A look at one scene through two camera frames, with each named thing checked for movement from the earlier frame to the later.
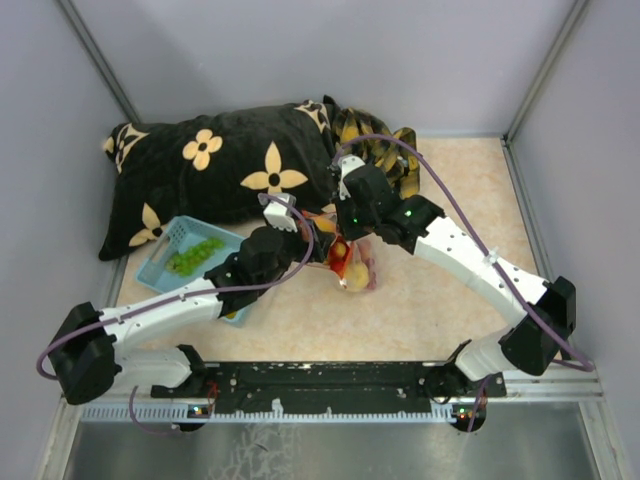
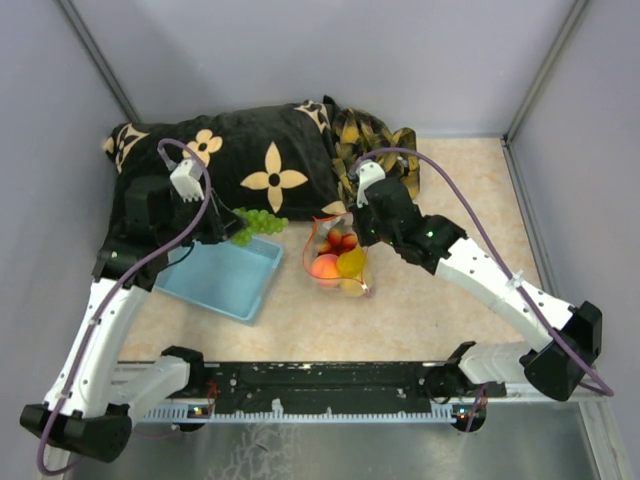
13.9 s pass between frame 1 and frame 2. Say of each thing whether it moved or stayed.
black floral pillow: stayed
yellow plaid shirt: stayed
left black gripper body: moved
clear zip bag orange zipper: moved
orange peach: moved
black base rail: stayed
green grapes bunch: moved
